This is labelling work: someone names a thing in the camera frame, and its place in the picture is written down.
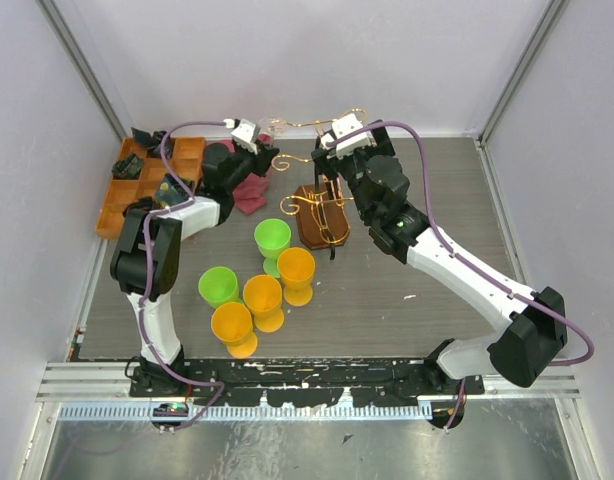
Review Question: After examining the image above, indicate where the dark navy folded cloth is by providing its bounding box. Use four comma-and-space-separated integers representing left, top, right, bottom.
131, 127, 175, 159

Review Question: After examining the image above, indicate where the orange goblet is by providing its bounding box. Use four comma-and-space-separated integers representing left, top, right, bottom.
243, 274, 284, 333
211, 302, 258, 359
277, 247, 316, 307

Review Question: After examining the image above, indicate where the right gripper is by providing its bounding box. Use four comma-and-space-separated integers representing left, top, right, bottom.
311, 120, 393, 223

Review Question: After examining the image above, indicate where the green goblet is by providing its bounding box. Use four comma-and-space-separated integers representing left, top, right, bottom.
198, 266, 242, 309
254, 218, 292, 278

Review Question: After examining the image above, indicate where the gold wire glass rack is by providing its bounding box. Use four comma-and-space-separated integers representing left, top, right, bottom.
280, 108, 368, 260

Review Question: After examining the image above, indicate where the blue yellow floral cloth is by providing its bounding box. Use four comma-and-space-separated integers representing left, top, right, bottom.
154, 173, 189, 208

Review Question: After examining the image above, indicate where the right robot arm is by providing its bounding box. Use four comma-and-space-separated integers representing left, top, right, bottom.
312, 114, 567, 394

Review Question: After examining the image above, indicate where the clear wine glass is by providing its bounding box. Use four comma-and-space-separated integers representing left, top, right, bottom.
258, 117, 288, 146

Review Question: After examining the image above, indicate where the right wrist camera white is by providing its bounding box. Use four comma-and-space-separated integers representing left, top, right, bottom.
320, 113, 371, 159

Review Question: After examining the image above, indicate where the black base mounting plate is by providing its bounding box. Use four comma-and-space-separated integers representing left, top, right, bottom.
124, 357, 460, 408

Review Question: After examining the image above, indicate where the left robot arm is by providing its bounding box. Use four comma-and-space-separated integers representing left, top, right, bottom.
110, 141, 280, 396

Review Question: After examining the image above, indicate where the dark green patterned cloth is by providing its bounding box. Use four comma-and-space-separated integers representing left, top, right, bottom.
112, 153, 145, 180

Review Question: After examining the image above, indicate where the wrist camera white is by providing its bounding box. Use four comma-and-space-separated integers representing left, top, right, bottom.
223, 118, 260, 154
320, 113, 371, 159

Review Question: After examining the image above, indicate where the black red cloth bundle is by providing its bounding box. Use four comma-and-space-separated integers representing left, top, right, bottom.
122, 196, 157, 218

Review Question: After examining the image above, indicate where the maroon cloth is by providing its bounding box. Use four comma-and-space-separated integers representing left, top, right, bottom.
221, 139, 273, 215

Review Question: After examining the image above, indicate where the orange goblet front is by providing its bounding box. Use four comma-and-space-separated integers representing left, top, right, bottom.
211, 302, 258, 359

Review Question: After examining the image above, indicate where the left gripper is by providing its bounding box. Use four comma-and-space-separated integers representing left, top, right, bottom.
226, 139, 280, 193

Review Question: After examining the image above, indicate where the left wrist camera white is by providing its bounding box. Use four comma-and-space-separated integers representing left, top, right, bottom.
223, 118, 260, 154

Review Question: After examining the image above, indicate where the wooden compartment tray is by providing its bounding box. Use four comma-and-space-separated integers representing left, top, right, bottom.
95, 137, 206, 240

